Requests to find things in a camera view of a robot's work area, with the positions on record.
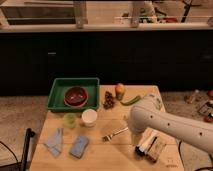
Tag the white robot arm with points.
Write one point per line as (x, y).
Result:
(147, 113)

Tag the white plastic cup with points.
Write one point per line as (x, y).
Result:
(89, 117)

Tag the small green plastic cup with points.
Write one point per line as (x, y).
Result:
(69, 120)

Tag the orange green mango toy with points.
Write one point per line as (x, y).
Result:
(119, 91)

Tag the brown grape bunch toy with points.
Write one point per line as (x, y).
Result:
(109, 100)

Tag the dark red bowl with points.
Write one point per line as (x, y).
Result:
(76, 97)

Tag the green plastic tray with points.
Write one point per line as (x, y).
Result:
(61, 85)

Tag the blue sponge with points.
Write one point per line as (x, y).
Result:
(79, 146)

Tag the black white brush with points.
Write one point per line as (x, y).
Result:
(140, 149)

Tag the light blue cloth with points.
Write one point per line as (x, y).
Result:
(54, 142)

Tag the small brown box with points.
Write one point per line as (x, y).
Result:
(155, 149)

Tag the black chair frame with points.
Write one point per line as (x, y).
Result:
(22, 165)

